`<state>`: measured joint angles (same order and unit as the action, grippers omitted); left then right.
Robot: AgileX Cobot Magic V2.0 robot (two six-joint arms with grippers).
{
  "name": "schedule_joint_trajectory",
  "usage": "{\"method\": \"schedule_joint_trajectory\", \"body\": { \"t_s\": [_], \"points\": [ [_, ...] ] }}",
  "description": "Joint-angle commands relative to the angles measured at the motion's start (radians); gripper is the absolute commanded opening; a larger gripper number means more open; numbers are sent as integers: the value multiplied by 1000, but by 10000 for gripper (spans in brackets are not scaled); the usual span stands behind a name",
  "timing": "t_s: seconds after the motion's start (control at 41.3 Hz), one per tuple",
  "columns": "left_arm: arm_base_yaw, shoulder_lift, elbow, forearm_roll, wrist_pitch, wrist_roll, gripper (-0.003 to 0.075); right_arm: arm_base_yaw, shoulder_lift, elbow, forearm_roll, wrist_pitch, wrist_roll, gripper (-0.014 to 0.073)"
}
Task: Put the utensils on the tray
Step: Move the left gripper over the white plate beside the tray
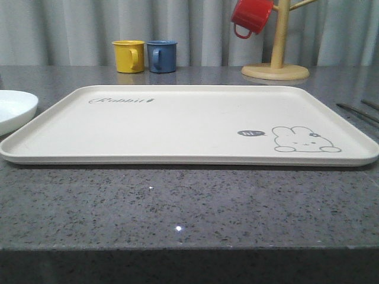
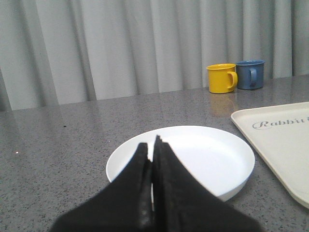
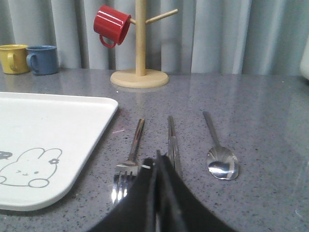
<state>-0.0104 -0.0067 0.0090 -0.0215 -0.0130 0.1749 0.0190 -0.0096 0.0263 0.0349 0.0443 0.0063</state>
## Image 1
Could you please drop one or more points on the white round plate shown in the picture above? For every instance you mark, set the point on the white round plate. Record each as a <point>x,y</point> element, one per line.
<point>17,109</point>

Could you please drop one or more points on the steel fork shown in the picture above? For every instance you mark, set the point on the steel fork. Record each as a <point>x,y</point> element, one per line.
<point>362,114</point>

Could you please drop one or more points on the steel chopstick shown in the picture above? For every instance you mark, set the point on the steel chopstick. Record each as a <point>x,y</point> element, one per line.
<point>370,104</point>

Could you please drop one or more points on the cream rabbit serving tray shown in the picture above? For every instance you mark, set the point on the cream rabbit serving tray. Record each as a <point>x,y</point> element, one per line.
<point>188,124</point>

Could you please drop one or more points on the blue enamel mug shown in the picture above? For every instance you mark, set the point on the blue enamel mug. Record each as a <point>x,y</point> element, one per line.
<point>162,56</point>

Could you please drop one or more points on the yellow enamel mug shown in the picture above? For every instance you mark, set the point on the yellow enamel mug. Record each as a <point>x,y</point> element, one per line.
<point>129,56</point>

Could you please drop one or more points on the wooden mug tree stand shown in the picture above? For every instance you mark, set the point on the wooden mug tree stand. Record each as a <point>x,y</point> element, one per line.
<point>277,69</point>

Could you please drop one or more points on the red enamel mug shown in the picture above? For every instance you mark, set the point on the red enamel mug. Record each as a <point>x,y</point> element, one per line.
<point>251,15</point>

